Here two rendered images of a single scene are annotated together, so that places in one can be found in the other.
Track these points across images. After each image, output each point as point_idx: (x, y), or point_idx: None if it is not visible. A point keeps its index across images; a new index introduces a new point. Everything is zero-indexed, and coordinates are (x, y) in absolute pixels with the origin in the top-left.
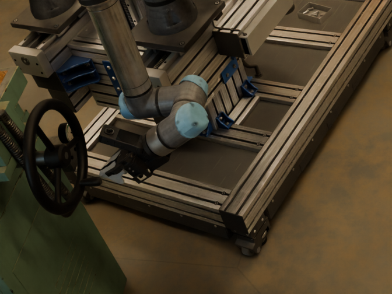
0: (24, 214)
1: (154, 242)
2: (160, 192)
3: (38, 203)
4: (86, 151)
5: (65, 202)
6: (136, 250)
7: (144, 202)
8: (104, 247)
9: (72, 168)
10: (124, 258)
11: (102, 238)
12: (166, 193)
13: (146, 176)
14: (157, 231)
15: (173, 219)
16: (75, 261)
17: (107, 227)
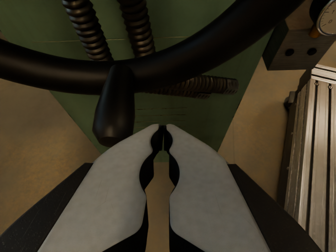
0: (119, 13)
1: (254, 176)
2: (301, 187)
3: (166, 32)
4: (251, 31)
5: (5, 46)
6: (243, 161)
7: (290, 163)
8: (218, 139)
9: (269, 64)
10: (234, 152)
11: (224, 135)
12: (301, 195)
13: (321, 161)
14: (267, 176)
15: (279, 197)
16: (168, 119)
17: (263, 129)
